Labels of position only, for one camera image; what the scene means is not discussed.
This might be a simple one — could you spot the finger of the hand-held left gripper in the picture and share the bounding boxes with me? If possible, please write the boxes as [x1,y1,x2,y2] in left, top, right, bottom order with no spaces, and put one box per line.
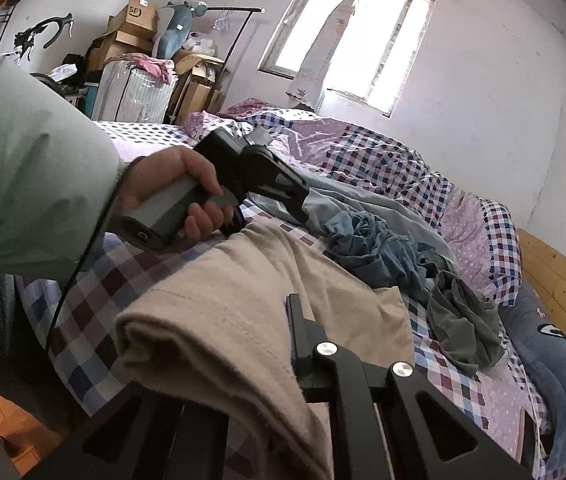
[262,186,310,226]
[257,151,311,200]

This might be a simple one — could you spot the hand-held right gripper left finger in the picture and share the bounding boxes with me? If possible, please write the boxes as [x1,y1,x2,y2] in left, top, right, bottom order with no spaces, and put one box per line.
[23,384,230,480]

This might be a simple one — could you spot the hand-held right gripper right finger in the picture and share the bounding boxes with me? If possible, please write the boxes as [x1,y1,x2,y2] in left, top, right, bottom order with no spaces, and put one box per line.
[285,292,534,480]

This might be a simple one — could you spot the beige t-shirt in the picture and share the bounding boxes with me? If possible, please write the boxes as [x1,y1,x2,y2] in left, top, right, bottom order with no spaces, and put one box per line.
[115,220,416,480]

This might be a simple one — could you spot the person's left forearm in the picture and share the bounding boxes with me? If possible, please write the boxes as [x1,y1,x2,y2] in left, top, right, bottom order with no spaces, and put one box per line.
[0,57,131,281]

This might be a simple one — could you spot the black clothes rack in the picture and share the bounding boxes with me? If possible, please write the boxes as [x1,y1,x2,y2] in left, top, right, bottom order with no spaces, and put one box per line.
[208,6,266,68]

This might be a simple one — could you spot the person's left hand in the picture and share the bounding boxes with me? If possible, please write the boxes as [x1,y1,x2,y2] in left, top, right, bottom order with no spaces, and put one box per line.
[114,146,226,242]

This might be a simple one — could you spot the plain cardboard box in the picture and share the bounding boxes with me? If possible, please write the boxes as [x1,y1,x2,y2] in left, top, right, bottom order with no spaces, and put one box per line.
[178,80,226,123]

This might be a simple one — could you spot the light blue garment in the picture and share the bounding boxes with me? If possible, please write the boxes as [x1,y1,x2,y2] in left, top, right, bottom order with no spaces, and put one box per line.
[243,175,458,281]

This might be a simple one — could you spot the teal t-shirt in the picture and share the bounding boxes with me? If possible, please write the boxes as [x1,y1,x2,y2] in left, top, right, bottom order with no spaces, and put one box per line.
[323,210,438,291]

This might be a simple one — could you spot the checkered purple quilt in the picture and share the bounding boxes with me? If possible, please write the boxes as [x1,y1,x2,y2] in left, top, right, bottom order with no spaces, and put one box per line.
[183,97,521,306]

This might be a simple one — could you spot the white ribbed suitcase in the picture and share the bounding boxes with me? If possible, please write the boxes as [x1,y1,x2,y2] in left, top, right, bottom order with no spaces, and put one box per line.
[98,60,178,123]

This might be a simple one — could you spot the pink cloth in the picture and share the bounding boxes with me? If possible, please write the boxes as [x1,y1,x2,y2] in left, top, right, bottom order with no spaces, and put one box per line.
[130,55,176,83]

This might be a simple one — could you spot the white printed curtain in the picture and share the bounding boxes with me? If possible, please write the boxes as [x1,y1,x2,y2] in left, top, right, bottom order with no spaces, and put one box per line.
[285,0,414,111]

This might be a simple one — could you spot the blue grey plush toy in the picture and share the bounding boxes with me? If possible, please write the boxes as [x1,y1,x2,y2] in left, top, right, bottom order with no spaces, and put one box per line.
[155,2,208,61]

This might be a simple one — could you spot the window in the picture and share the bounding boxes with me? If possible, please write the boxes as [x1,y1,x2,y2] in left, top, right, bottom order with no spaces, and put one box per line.
[258,0,438,118]

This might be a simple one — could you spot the brown cardboard box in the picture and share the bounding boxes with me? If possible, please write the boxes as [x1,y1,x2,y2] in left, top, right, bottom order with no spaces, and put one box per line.
[88,30,154,71]

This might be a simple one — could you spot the olive grey t-shirt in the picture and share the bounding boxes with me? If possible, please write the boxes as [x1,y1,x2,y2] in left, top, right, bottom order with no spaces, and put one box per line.
[425,270,506,378]

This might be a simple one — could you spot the checkered bed sheet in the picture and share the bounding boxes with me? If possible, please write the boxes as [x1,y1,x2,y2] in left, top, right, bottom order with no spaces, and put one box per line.
[15,120,554,480]

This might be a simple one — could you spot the cardboard box with logo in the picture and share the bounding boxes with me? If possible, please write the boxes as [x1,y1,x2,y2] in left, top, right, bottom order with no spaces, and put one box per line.
[120,0,158,36]

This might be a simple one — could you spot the blue jeans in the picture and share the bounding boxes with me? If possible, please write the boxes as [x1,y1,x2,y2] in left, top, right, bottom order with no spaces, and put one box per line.
[498,280,566,471]

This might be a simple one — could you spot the wooden headboard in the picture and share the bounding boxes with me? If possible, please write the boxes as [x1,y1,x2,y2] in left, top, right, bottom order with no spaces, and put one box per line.
[515,227,566,361]

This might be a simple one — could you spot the black cable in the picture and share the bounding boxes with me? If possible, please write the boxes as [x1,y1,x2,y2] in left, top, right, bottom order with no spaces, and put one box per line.
[45,157,144,361]

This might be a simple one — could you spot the black bicycle handlebar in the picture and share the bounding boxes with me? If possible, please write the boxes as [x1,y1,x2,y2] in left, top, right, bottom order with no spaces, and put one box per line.
[15,12,74,61]

